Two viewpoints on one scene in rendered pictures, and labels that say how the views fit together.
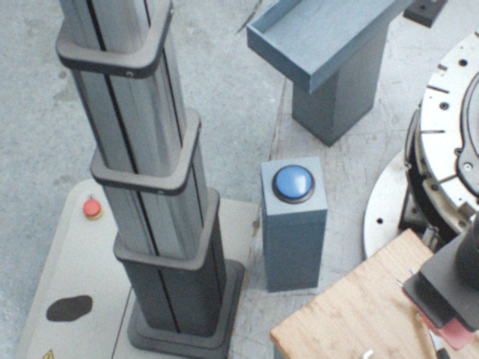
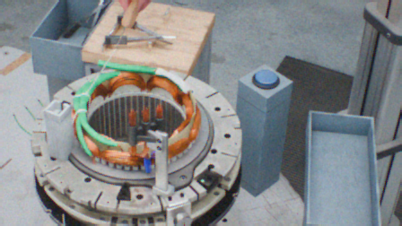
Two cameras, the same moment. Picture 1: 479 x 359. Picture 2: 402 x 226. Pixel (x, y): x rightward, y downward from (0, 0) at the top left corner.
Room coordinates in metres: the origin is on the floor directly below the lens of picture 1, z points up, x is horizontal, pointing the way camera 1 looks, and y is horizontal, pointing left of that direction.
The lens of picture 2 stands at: (1.16, -0.89, 1.89)
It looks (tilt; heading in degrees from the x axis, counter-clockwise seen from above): 41 degrees down; 136
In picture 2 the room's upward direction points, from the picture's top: 3 degrees clockwise
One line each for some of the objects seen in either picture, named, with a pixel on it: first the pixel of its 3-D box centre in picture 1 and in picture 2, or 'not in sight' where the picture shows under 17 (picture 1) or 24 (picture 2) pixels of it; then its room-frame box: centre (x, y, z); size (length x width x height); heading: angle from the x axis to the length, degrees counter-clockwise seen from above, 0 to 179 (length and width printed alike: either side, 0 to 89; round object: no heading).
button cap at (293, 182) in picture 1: (293, 182); (266, 77); (0.45, -0.06, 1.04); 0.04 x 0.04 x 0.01
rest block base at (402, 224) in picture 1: (420, 204); not in sight; (0.52, -0.25, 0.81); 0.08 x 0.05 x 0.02; 160
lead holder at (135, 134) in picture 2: not in sight; (146, 130); (0.57, -0.43, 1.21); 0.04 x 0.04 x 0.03; 24
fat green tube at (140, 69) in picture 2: not in sight; (143, 72); (0.41, -0.31, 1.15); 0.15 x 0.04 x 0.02; 24
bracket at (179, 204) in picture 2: not in sight; (177, 212); (0.61, -0.41, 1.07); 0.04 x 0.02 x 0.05; 72
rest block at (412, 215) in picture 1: (425, 200); not in sight; (0.51, -0.25, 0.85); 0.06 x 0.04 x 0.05; 160
